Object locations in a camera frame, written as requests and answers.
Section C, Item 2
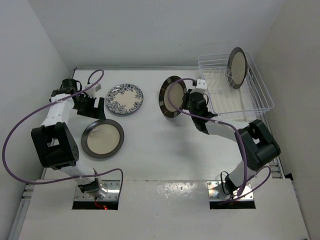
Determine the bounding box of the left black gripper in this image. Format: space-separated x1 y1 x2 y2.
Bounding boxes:
72 93 105 120

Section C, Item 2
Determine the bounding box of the dark patterned rim plate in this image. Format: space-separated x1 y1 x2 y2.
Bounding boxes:
158 75 187 118

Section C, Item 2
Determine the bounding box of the grey rim plate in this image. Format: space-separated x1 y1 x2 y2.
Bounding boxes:
227 47 248 90
81 119 125 159

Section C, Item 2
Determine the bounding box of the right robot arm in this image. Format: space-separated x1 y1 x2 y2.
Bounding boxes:
183 90 281 195

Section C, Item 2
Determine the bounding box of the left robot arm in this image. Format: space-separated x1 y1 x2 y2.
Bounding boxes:
31 78 106 198

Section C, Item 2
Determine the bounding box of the blue floral plate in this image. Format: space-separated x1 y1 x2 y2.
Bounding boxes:
105 83 144 115

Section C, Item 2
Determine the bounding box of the white drip tray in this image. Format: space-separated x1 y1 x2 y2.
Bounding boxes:
202 67 257 122

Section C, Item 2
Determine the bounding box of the white front board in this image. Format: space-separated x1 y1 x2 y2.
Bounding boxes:
19 179 309 240

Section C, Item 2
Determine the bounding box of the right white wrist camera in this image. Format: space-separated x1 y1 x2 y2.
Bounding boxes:
193 79 208 94

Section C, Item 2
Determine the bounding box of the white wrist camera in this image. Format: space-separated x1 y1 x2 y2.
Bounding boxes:
85 83 102 98
193 79 208 94

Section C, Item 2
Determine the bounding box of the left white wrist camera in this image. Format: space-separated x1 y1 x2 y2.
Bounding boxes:
85 83 102 98

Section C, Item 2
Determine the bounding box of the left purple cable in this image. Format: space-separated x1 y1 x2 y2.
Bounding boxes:
1 69 124 201

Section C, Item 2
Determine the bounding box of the white wire dish rack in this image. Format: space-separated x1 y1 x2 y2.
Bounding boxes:
198 51 275 121

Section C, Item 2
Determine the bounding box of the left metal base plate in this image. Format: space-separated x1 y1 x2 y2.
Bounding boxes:
74 180 121 202

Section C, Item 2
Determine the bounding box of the metal base plate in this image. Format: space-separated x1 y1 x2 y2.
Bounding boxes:
207 180 254 203
74 180 121 202

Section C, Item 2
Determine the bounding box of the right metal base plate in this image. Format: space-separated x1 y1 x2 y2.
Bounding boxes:
207 180 254 203

